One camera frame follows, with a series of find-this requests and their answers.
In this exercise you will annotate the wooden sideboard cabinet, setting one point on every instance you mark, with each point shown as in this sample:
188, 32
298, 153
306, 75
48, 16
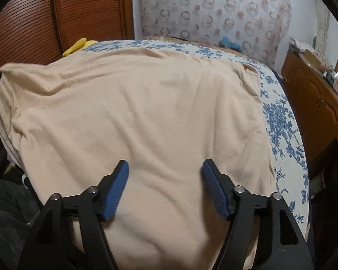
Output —
312, 104

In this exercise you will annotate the beige printed t-shirt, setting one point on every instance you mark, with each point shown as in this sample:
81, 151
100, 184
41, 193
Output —
143, 104

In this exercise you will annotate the dark cloth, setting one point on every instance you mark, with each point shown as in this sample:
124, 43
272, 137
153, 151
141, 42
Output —
5, 216

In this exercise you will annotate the yellow plush toy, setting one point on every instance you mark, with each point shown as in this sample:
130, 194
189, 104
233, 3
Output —
79, 46

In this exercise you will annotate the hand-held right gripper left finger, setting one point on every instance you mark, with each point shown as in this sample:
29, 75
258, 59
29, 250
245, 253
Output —
115, 191

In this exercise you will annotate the pink floral patchwork quilt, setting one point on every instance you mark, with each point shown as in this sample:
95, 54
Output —
157, 37

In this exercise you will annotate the teal folded cloth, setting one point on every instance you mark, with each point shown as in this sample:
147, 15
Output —
229, 43

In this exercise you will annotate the cream curtain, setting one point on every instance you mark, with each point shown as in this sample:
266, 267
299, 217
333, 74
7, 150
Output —
324, 17

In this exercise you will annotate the blue floral bedspread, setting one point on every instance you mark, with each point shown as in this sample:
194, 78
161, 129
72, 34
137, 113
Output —
281, 112

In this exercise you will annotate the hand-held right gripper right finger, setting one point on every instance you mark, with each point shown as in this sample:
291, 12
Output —
215, 191

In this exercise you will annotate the cardboard box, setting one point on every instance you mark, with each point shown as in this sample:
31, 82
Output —
314, 59

